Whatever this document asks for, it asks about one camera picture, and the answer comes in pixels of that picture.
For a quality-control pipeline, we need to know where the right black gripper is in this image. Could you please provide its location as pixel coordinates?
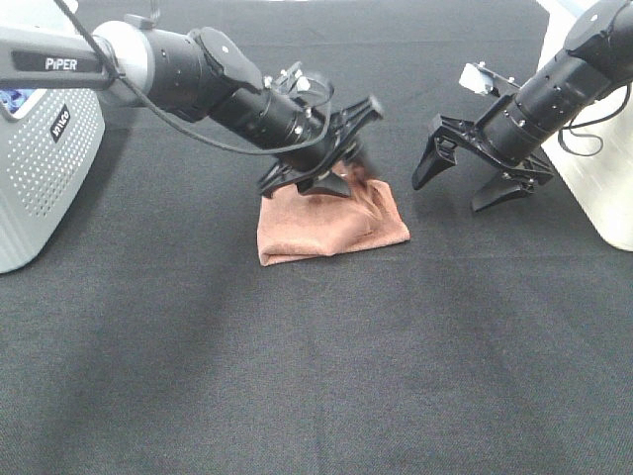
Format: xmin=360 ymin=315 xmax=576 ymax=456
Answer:
xmin=411 ymin=115 xmax=554 ymax=212

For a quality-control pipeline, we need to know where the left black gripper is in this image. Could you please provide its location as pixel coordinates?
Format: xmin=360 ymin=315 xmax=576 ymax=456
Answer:
xmin=258 ymin=95 xmax=384 ymax=198

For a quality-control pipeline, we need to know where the brown microfiber towel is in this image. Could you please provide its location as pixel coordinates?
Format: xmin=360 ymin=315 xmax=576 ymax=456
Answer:
xmin=257 ymin=166 xmax=410 ymax=266

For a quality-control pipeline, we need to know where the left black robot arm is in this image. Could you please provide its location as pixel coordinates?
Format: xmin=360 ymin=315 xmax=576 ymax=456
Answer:
xmin=1 ymin=15 xmax=383 ymax=198

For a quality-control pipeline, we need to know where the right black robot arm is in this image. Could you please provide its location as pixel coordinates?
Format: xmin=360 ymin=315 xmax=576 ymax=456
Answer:
xmin=411 ymin=1 xmax=632 ymax=212

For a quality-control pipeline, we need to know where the white plastic basket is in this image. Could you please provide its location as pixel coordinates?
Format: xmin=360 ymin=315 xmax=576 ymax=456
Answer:
xmin=536 ymin=0 xmax=633 ymax=251

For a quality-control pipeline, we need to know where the black table cloth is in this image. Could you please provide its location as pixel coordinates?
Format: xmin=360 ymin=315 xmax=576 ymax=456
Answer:
xmin=1 ymin=1 xmax=632 ymax=474

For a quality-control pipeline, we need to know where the grey perforated laundry basket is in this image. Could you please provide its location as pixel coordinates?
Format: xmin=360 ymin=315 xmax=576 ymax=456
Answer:
xmin=0 ymin=0 xmax=107 ymax=275

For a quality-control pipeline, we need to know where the blue cloth in basket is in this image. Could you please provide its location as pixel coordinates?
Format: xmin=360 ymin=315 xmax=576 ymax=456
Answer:
xmin=0 ymin=88 xmax=35 ymax=118

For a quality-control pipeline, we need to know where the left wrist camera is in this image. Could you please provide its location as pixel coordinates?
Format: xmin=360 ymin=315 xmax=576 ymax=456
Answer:
xmin=264 ymin=61 xmax=312 ymax=96

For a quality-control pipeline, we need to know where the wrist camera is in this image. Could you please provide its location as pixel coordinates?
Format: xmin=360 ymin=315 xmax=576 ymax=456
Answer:
xmin=264 ymin=61 xmax=312 ymax=96
xmin=459 ymin=62 xmax=520 ymax=97

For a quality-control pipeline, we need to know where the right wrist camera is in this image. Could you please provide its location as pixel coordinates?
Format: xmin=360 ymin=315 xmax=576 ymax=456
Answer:
xmin=459 ymin=62 xmax=520 ymax=97

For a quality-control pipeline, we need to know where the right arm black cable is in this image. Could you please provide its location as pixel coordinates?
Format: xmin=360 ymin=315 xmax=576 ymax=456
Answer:
xmin=557 ymin=81 xmax=633 ymax=157

